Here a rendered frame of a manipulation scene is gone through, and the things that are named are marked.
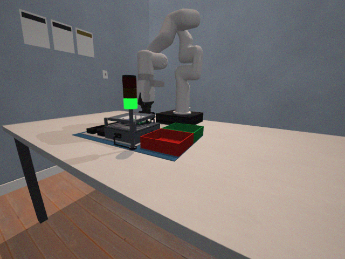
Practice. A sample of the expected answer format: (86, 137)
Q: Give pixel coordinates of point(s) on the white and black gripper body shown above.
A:
(147, 92)

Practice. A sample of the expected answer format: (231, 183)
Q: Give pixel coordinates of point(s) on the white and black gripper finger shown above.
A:
(149, 105)
(142, 104)

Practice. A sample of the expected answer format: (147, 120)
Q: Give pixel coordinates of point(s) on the green bin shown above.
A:
(197, 130)

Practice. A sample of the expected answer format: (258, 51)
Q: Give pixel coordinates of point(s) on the red open-top bin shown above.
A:
(167, 141)

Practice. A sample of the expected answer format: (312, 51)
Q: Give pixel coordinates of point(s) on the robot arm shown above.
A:
(151, 59)

